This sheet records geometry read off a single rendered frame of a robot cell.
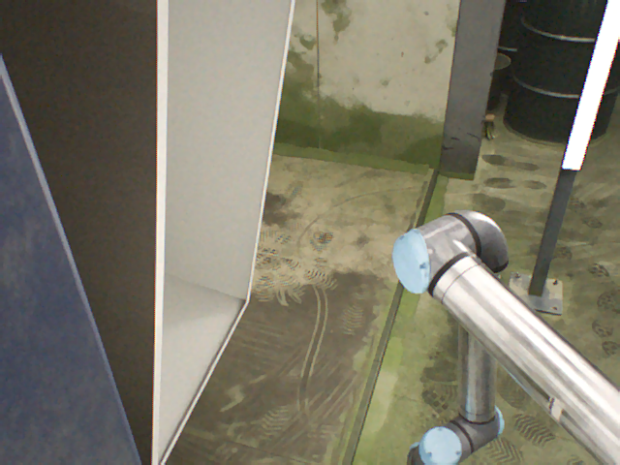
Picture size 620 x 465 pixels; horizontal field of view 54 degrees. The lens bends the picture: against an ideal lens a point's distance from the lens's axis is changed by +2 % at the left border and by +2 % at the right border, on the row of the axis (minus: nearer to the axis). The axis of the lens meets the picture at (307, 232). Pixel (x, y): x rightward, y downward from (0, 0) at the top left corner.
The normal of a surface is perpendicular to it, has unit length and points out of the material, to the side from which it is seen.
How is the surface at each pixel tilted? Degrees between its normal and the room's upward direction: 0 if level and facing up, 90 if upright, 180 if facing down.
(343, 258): 0
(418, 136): 90
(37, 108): 90
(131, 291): 90
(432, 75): 90
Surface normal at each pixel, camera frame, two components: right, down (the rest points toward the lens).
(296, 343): -0.03, -0.80
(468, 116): -0.32, 0.58
